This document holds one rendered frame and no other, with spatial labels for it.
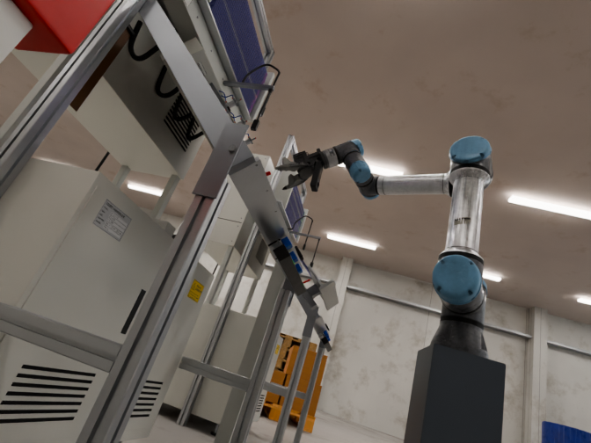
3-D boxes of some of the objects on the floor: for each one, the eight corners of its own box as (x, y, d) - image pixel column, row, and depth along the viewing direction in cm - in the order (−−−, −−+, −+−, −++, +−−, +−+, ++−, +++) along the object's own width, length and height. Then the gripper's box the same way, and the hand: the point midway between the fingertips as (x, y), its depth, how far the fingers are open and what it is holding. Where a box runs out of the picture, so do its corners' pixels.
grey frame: (229, 494, 109) (365, 61, 184) (11, 643, 40) (369, -143, 116) (86, 430, 123) (266, 54, 199) (-253, 460, 55) (218, -132, 131)
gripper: (322, 164, 154) (279, 180, 153) (317, 134, 136) (268, 152, 136) (329, 180, 150) (285, 196, 149) (325, 150, 132) (275, 169, 132)
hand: (279, 181), depth 141 cm, fingers open, 14 cm apart
